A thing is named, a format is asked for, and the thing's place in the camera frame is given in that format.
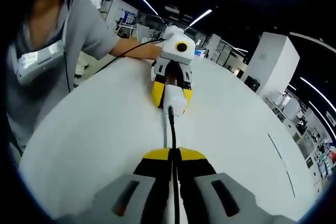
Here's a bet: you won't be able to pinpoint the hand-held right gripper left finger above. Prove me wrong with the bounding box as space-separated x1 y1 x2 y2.
56 148 173 224

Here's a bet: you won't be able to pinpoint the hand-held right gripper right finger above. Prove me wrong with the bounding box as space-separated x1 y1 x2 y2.
177 147 292 224

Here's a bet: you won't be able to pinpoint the white charger adapter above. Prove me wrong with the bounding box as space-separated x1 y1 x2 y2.
162 84 191 118

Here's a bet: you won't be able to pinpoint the black Type-C cable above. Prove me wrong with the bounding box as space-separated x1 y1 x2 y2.
167 105 182 224

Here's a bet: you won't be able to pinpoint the white desk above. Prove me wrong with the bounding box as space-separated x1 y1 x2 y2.
18 55 325 224

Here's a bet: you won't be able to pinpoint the long ceiling light strip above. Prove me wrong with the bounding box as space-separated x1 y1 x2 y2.
129 0 160 16
188 8 213 27

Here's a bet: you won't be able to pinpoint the office shelves with equipment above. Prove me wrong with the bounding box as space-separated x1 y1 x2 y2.
265 90 336 185

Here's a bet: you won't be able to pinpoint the person's torso grey shirt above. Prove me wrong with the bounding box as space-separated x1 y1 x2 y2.
5 0 120 153

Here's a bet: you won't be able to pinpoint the white worn chest device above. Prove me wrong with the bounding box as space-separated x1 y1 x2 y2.
13 40 65 85

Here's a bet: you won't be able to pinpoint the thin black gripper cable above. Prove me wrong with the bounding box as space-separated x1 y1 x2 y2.
89 38 167 75

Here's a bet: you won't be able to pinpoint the black worn device cord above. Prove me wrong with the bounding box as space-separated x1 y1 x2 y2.
61 1 73 93

